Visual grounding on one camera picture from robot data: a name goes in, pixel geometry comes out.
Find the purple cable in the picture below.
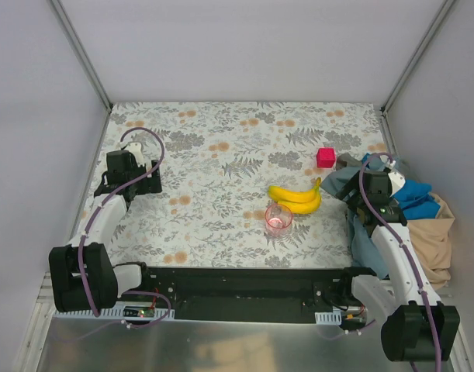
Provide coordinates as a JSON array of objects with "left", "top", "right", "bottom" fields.
[
  {"left": 317, "top": 152, "right": 444, "bottom": 372},
  {"left": 61, "top": 126, "right": 172, "bottom": 344}
]

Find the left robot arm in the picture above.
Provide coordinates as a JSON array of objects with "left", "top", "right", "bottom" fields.
[{"left": 49, "top": 150, "right": 162, "bottom": 315}]

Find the left aluminium frame post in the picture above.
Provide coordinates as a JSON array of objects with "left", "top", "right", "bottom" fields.
[{"left": 47, "top": 0, "right": 113, "bottom": 113}]

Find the pink plastic cup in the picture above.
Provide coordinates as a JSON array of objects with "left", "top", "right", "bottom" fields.
[{"left": 265, "top": 204, "right": 293, "bottom": 236}]

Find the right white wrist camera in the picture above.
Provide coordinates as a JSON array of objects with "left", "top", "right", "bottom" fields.
[{"left": 384, "top": 159, "right": 406, "bottom": 196}]

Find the left white cable duct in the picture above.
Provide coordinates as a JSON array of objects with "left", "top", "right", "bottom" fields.
[{"left": 54, "top": 305, "right": 175, "bottom": 321}]

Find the right aluminium frame post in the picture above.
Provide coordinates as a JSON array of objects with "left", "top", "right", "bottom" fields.
[{"left": 380, "top": 0, "right": 457, "bottom": 114}]

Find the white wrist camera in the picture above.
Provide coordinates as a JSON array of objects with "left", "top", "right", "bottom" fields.
[
  {"left": 120, "top": 142, "right": 147, "bottom": 167},
  {"left": 384, "top": 159, "right": 406, "bottom": 196}
]

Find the grey cloth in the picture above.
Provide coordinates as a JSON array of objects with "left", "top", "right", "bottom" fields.
[{"left": 335, "top": 153, "right": 362, "bottom": 171}]

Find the aluminium frame post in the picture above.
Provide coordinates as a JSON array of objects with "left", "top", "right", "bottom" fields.
[
  {"left": 47, "top": 0, "right": 113, "bottom": 113},
  {"left": 380, "top": 0, "right": 457, "bottom": 114}
]

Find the light blue cloth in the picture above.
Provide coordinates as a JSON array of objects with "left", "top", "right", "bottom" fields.
[{"left": 320, "top": 167, "right": 389, "bottom": 280}]

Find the pink cube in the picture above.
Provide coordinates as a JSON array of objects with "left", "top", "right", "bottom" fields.
[{"left": 317, "top": 147, "right": 337, "bottom": 168}]

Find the white cable duct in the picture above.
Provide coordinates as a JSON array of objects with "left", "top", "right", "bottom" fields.
[
  {"left": 54, "top": 305, "right": 175, "bottom": 321},
  {"left": 314, "top": 312, "right": 342, "bottom": 326}
]

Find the floral tablecloth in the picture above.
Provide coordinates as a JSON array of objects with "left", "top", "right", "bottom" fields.
[{"left": 91, "top": 102, "right": 386, "bottom": 268}]

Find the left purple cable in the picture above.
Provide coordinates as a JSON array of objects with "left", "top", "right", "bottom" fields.
[{"left": 61, "top": 126, "right": 172, "bottom": 344}]

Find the beige cloth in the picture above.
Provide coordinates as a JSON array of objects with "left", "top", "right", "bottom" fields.
[{"left": 407, "top": 193, "right": 455, "bottom": 290}]

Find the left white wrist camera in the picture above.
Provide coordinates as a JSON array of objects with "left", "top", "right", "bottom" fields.
[{"left": 120, "top": 142, "right": 147, "bottom": 167}]

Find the right white cable duct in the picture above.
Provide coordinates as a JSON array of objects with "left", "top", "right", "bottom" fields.
[{"left": 314, "top": 312, "right": 342, "bottom": 326}]

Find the bright blue cloth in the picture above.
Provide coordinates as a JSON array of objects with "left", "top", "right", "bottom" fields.
[{"left": 361, "top": 153, "right": 444, "bottom": 222}]

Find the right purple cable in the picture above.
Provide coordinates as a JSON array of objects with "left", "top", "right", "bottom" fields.
[{"left": 317, "top": 152, "right": 444, "bottom": 372}]

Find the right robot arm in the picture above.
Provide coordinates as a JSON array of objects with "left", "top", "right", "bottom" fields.
[{"left": 336, "top": 170, "right": 460, "bottom": 367}]

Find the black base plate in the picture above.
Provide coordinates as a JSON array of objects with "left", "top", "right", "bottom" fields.
[{"left": 116, "top": 265, "right": 377, "bottom": 322}]

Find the yellow banana bunch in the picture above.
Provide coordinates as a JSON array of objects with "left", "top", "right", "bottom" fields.
[{"left": 268, "top": 177, "right": 321, "bottom": 215}]

